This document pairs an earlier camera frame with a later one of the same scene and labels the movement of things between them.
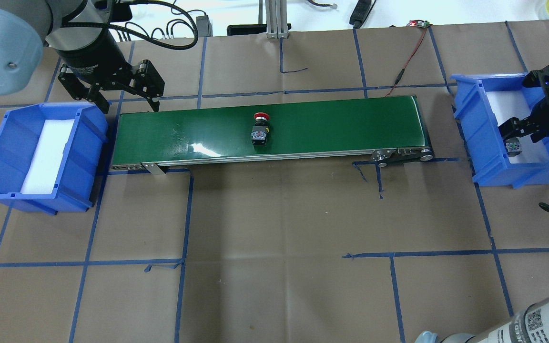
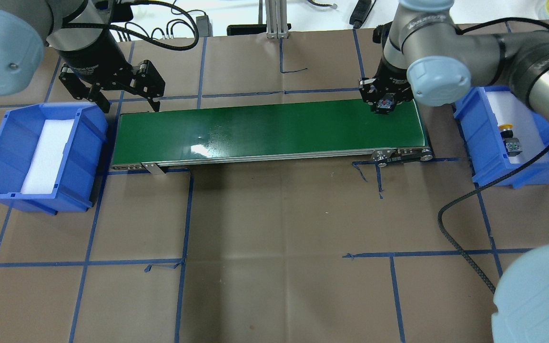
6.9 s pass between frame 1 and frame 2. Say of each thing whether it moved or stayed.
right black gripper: moved
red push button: moved
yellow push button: stayed
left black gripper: stayed
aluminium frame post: stayed
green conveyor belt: stayed
